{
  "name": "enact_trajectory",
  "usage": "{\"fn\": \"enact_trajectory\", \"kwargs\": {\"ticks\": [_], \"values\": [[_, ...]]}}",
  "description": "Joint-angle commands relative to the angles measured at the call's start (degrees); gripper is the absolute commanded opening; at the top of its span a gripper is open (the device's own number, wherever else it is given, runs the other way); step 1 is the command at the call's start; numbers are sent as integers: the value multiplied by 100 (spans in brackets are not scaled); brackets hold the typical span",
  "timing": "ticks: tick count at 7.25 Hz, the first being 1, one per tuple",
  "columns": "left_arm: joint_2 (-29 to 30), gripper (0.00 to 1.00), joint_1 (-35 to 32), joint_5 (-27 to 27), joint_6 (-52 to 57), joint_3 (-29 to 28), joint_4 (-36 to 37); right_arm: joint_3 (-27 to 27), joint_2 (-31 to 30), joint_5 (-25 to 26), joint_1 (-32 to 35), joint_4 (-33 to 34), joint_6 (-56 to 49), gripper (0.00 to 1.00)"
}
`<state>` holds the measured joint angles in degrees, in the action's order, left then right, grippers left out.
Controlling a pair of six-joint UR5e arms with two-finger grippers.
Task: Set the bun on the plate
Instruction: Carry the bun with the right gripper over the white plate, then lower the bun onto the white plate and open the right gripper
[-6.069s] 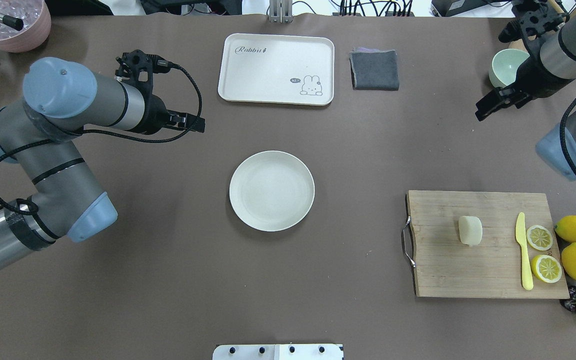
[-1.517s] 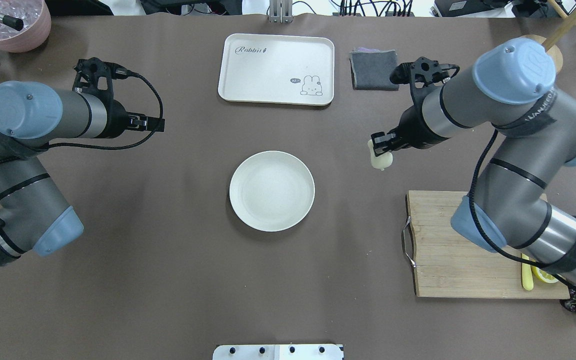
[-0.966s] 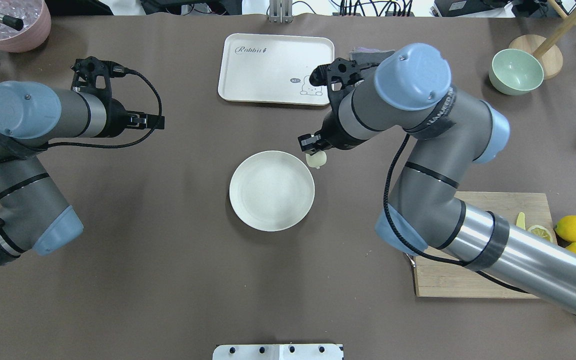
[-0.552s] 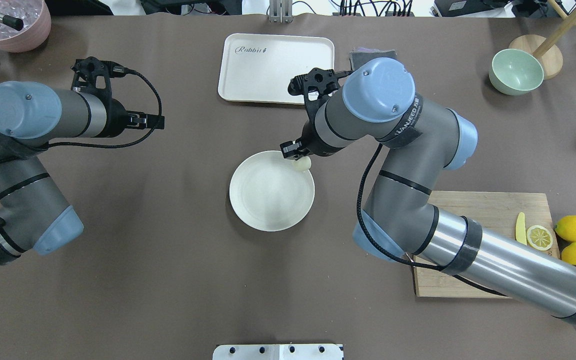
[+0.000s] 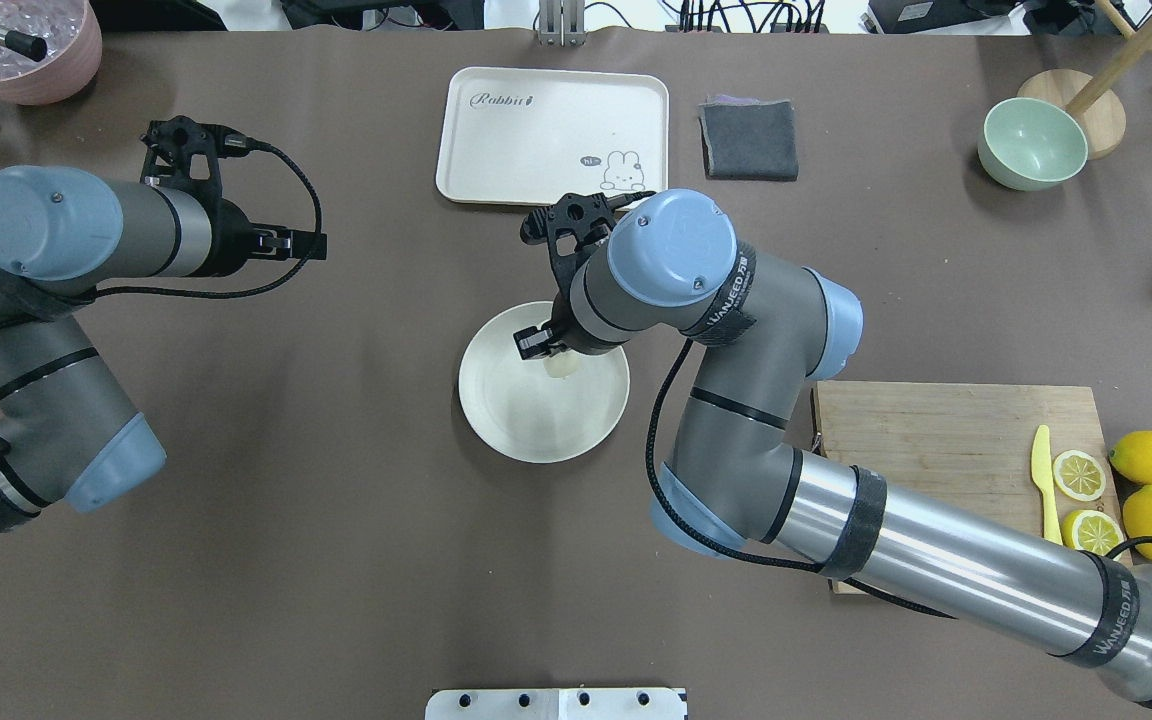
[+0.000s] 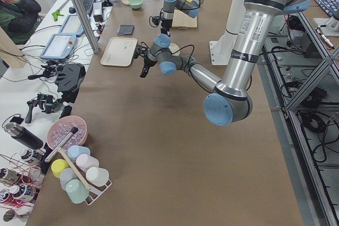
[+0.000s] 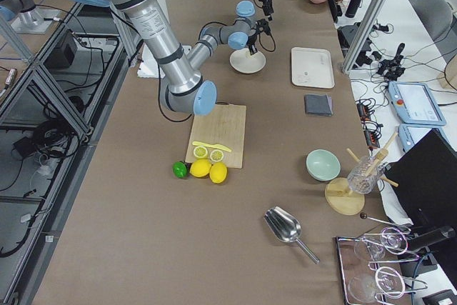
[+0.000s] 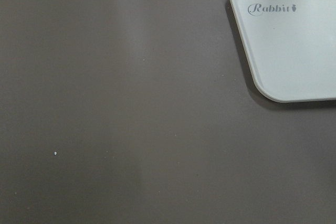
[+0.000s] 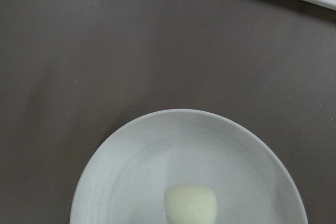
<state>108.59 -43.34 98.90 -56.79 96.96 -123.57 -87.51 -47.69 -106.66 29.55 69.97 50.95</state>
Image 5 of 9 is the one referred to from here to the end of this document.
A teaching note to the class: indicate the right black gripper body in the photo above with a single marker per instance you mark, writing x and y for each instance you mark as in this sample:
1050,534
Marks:
576,338

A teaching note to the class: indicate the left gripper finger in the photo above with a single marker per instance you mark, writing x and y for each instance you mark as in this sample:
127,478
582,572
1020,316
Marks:
282,244

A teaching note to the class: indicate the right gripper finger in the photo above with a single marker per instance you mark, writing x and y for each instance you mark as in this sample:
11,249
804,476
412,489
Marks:
537,342

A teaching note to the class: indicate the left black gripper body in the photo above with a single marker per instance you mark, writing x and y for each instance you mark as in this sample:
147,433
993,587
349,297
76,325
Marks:
231,236

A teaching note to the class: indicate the cream round plate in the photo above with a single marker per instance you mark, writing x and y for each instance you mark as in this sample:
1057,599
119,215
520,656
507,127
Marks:
523,411

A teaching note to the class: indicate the white steamed bun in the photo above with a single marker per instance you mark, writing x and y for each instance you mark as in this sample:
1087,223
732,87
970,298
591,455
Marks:
562,366

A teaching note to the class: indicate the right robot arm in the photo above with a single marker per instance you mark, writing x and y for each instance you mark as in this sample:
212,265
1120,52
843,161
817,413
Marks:
628,262

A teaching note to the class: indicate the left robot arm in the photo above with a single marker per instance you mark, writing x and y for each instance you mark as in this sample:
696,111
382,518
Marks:
69,433

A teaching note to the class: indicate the cream rabbit print tray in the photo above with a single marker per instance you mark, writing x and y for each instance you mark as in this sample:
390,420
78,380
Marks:
515,136

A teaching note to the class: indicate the grey folded cloth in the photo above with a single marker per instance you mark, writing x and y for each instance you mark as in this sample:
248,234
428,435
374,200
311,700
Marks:
748,139

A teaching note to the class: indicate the pink bowl of ice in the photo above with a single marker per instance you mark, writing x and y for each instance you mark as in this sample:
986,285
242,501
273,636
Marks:
73,40

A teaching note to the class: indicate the bamboo cutting board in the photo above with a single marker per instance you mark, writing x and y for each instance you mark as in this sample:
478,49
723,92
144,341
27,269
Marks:
964,444

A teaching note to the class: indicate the yellow plastic knife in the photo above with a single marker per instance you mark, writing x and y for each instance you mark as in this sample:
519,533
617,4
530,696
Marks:
1041,474

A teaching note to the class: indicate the mint green bowl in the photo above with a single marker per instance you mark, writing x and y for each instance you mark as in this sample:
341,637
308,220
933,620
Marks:
1028,144

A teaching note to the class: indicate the upper lemon half slice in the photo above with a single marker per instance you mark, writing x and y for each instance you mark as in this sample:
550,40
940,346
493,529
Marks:
1079,476

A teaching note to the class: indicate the lemon half slice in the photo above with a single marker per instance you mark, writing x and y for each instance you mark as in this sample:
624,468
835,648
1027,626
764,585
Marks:
1079,476
1091,531

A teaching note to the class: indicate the lower lemon half slice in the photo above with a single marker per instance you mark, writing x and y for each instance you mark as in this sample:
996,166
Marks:
1091,531

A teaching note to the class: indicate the wooden cup tree stand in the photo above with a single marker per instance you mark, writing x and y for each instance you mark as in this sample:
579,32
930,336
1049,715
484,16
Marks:
1089,100

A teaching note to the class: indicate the aluminium frame post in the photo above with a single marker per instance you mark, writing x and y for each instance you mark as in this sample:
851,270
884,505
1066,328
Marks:
561,23

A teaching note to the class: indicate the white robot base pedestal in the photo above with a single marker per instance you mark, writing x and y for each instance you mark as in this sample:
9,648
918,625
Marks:
559,703

